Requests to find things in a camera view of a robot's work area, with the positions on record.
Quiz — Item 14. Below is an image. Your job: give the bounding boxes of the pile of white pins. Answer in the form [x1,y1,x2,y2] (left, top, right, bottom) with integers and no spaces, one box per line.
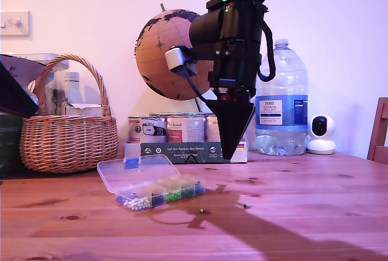
[122,196,151,212]

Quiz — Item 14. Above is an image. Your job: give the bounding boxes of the tin can with flag print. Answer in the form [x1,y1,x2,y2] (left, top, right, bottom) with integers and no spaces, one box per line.
[206,114,224,142]

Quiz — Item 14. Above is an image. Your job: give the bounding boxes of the black sleeved cable bundle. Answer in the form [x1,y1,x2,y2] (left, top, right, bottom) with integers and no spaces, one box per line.
[256,26,277,82]

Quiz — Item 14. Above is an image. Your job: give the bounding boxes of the tin can with black label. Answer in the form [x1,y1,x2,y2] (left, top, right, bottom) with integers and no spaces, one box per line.
[127,116,167,144]

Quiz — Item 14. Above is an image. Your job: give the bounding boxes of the large clear water bottle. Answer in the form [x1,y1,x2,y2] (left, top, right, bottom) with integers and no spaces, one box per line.
[254,38,309,157]

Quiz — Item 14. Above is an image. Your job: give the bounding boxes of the clear plastic container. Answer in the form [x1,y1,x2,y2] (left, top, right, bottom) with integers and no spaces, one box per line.
[13,52,71,73]

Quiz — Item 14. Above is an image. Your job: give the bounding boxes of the pale cardboard carton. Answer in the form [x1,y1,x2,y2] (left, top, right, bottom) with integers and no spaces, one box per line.
[64,102,104,117]

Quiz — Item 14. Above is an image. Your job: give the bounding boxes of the clear plastic pin organizer box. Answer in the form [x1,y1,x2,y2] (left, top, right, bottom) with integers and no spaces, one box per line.
[96,142,207,213]

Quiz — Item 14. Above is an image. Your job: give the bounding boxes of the small white round camera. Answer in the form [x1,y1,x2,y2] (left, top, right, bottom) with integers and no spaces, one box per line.
[306,114,337,155]

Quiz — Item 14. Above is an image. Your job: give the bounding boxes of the tin can with red label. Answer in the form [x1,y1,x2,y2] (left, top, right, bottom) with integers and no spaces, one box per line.
[166,114,207,143]

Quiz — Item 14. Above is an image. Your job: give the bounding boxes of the dark pet food bag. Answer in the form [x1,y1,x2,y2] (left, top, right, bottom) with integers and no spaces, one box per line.
[0,54,46,180]

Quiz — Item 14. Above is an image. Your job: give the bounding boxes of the wooden chair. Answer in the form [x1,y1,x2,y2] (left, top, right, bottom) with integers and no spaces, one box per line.
[366,97,388,167]

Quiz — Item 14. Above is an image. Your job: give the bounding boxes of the clear plastic bag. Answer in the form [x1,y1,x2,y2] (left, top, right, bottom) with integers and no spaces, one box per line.
[45,61,70,116]

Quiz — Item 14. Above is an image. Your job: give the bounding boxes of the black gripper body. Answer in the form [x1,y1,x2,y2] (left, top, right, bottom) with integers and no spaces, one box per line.
[207,39,263,94]

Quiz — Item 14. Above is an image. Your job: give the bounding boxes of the wicker basket with handle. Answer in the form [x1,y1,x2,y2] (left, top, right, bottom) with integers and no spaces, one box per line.
[19,54,119,174]

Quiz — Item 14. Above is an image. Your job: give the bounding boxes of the white wall light switch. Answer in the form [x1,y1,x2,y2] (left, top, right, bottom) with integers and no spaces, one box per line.
[0,11,32,38]

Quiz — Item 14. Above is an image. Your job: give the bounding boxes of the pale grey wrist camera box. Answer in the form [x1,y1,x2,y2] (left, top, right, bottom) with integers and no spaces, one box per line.
[164,45,198,78]

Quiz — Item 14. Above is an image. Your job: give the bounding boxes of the dark blue camera cable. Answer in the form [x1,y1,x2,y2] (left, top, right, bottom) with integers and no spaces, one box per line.
[181,56,215,106]

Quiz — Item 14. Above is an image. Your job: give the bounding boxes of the white plastic bottle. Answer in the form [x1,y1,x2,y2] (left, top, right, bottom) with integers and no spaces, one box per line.
[65,71,82,106]

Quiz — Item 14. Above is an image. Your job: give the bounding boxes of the cork globe on metal stand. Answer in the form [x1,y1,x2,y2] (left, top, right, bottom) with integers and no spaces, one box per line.
[134,2,219,116]

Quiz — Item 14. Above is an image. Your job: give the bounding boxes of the dark green cardboard box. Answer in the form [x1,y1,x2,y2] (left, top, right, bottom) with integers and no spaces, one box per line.
[139,140,249,164]

